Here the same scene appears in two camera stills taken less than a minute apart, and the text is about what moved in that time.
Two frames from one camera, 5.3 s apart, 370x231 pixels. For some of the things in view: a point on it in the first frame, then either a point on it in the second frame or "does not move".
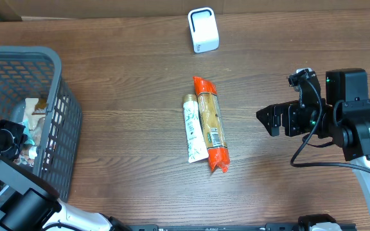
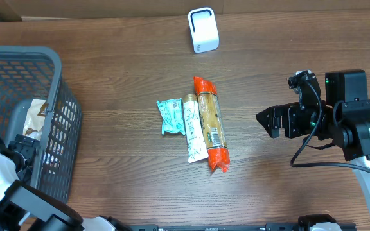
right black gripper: (288, 119) does not move
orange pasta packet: (213, 124) does not move
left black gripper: (10, 135) → (20, 145)
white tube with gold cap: (198, 149) does not move
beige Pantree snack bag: (34, 118) does not move
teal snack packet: (30, 140) → (171, 114)
